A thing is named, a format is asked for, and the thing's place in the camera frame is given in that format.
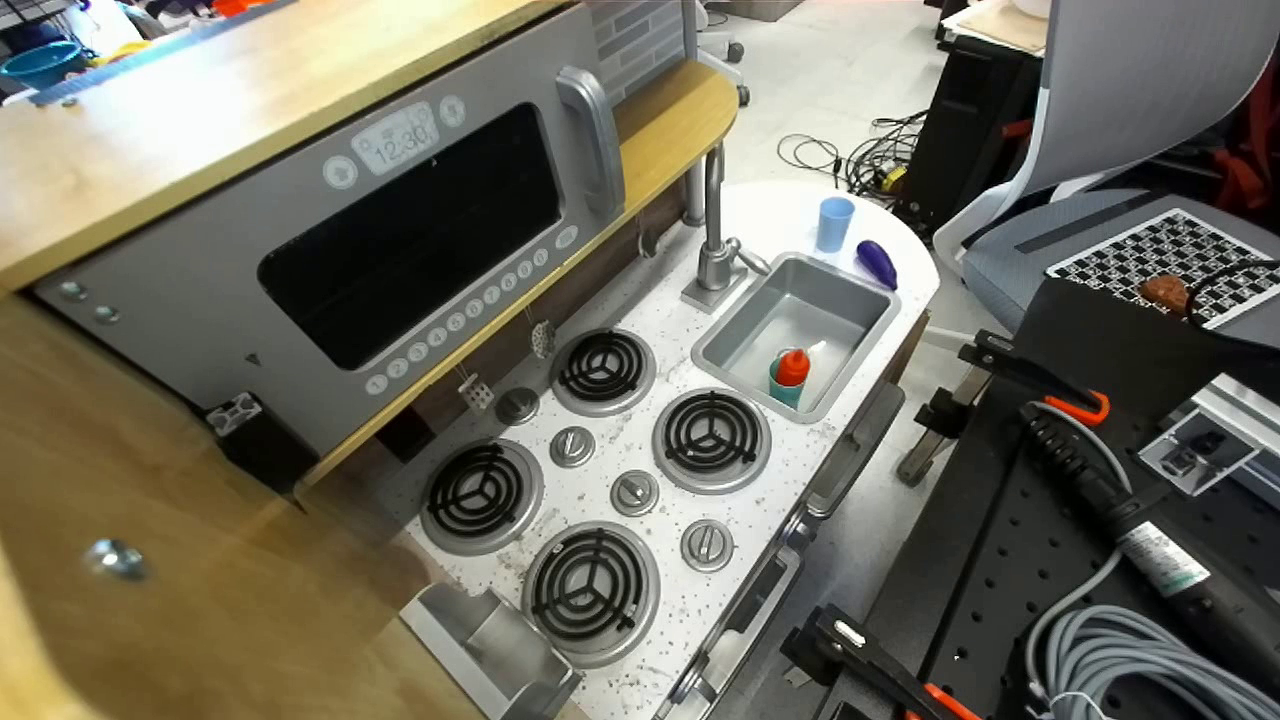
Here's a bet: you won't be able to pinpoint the black coil toy burner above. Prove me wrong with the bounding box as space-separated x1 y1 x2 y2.
521 519 662 669
421 435 548 558
548 326 661 421
649 385 776 495

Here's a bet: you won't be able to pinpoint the grey toy microwave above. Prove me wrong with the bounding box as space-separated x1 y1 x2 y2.
29 0 696 465

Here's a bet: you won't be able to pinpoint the silver oven door handle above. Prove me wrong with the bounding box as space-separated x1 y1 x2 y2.
673 544 802 704
793 382 906 536

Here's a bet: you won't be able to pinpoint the grey toy sink basin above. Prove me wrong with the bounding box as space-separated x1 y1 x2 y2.
691 254 899 428

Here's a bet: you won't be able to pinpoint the wooden toy kitchen unit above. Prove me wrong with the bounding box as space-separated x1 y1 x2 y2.
0 0 942 720

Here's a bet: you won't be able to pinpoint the black cables on floor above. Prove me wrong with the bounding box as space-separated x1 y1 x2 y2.
771 114 932 204

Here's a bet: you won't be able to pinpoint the purple toy eggplant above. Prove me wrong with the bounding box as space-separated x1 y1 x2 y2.
851 237 905 291

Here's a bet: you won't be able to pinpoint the grey toy faucet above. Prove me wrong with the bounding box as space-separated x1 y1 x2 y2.
681 138 771 314

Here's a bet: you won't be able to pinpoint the silver metal bracket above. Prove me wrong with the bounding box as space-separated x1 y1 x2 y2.
1136 373 1280 512

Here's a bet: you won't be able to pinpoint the black clamp with orange handle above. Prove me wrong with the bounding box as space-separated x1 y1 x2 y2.
779 601 993 720
955 327 1116 431

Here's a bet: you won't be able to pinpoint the black cylindrical cable connector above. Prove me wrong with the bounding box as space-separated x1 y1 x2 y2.
1017 395 1280 684

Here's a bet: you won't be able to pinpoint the blue plastic cup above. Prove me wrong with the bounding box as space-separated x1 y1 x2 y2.
812 195 857 258

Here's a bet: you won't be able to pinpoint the grey coiled cable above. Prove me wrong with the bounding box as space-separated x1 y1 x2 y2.
1019 553 1280 720

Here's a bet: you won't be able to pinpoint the grey stove knob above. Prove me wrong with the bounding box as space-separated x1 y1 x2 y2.
675 516 741 577
606 467 662 519
545 426 599 474
490 385 545 428

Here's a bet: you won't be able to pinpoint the white black dotted calibration board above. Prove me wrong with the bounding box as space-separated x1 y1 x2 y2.
1044 204 1280 334

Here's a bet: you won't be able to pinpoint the grey office chair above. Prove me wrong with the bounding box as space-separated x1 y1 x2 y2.
932 0 1280 337

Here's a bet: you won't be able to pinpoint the black cabinet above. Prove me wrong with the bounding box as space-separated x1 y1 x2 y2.
892 38 1044 243

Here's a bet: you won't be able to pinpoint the silver bolt in wood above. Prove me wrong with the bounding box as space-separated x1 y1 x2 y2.
82 534 153 586

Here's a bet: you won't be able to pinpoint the blue bowl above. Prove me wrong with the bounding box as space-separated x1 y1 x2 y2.
0 38 91 91

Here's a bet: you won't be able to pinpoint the black perforated mounting board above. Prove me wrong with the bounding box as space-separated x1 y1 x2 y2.
812 276 1280 720

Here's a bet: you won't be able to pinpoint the small red toy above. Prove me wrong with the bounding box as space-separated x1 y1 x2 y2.
764 346 815 411

